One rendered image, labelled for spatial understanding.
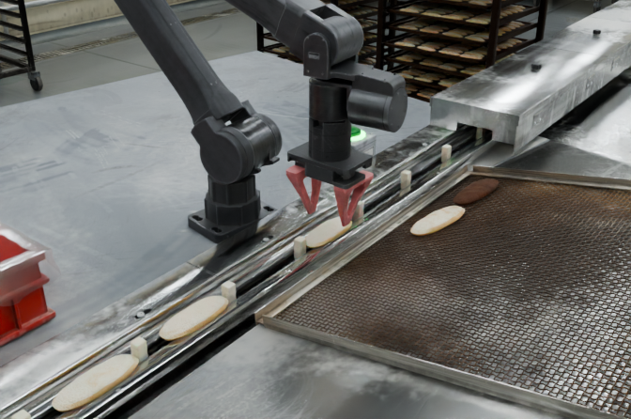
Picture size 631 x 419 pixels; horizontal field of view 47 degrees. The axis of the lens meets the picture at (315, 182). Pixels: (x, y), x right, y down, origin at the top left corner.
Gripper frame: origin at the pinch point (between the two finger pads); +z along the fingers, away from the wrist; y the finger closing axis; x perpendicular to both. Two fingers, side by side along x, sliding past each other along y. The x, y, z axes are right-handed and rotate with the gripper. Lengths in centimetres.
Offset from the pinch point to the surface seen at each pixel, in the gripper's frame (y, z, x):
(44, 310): 17.1, 4.6, 34.9
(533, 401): -39.9, -6.3, 25.8
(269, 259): 1.9, 3.3, 10.5
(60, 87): 330, 89, -168
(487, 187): -16.1, -2.6, -16.6
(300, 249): -0.5, 2.4, 6.9
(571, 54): -1, -4, -92
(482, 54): 76, 35, -214
